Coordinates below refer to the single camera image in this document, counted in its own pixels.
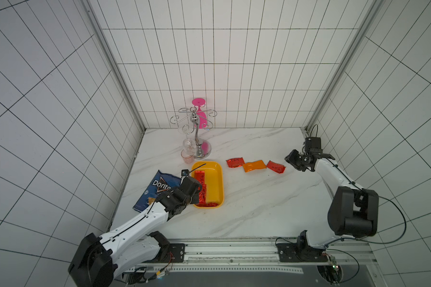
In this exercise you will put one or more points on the clear hanging wine glass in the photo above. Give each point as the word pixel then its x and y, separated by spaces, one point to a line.
pixel 189 144

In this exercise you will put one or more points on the yellow plastic storage box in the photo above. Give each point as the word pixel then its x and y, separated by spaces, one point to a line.
pixel 213 180

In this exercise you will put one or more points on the pink hanging wine glass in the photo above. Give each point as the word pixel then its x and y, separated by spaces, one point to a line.
pixel 199 103

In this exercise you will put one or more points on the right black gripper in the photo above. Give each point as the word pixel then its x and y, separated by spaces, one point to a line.
pixel 294 159

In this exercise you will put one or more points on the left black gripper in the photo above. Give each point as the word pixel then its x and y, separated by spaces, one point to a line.
pixel 194 198

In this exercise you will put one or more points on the aluminium mounting rail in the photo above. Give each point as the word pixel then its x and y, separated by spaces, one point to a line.
pixel 259 254

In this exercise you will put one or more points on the orange tea bag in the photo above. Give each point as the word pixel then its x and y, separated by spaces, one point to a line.
pixel 253 166

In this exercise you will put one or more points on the chrome wine glass rack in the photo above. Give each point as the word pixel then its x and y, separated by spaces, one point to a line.
pixel 187 116

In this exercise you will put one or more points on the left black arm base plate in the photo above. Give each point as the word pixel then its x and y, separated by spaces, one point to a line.
pixel 174 253

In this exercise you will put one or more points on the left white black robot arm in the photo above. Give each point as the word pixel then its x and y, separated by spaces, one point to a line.
pixel 100 259

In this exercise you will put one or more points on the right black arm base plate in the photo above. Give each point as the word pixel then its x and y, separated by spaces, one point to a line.
pixel 293 253

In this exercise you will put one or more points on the blue Doritos chip bag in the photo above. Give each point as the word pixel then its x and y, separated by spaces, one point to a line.
pixel 161 182

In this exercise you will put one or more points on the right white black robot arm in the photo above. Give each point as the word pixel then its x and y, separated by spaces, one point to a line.
pixel 352 215

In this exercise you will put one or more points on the red tea bag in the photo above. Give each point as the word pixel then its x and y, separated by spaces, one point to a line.
pixel 203 195
pixel 235 162
pixel 207 205
pixel 200 176
pixel 276 167

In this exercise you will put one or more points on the small pink glass cup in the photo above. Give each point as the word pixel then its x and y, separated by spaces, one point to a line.
pixel 187 158

